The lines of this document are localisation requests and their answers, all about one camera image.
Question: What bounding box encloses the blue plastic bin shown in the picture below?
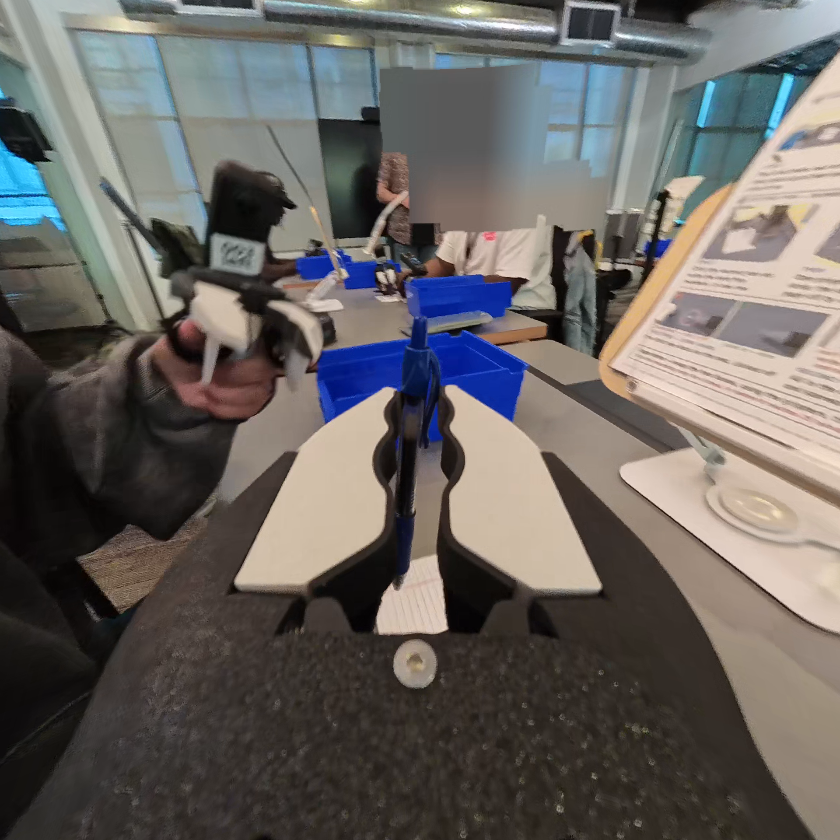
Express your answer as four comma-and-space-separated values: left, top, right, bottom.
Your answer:
405, 276, 513, 320
341, 259, 403, 291
295, 251, 350, 284
317, 330, 528, 442

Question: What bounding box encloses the denim jacket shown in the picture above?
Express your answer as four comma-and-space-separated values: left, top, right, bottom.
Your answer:
563, 246, 598, 355

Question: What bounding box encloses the printed instruction sheet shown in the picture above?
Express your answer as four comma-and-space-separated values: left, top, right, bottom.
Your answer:
610, 62, 840, 460

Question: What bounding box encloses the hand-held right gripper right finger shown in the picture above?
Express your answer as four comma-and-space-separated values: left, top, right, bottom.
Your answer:
436, 386, 603, 619

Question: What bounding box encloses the white lined notepad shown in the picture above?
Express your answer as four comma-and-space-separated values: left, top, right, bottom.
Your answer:
375, 554, 450, 636

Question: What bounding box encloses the person's left hand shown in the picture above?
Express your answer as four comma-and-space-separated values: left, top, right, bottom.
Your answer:
150, 327, 281, 421

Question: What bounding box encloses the silver ceiling duct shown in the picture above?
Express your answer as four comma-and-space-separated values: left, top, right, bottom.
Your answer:
118, 0, 713, 63

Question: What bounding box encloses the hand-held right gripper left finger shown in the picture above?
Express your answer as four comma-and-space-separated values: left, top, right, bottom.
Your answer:
233, 386, 403, 614

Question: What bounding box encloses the blue retractable pen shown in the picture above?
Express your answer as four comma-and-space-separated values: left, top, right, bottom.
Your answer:
392, 317, 439, 592

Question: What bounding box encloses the person's left forearm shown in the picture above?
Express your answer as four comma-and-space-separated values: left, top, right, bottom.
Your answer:
0, 328, 240, 572

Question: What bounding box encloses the white document stand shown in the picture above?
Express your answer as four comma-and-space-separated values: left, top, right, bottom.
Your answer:
598, 62, 840, 634

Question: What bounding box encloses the black display screen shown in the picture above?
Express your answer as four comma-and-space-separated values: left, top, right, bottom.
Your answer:
318, 118, 383, 240

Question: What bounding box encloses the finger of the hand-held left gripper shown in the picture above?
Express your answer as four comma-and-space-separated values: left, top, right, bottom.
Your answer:
264, 298, 326, 393
190, 287, 263, 388

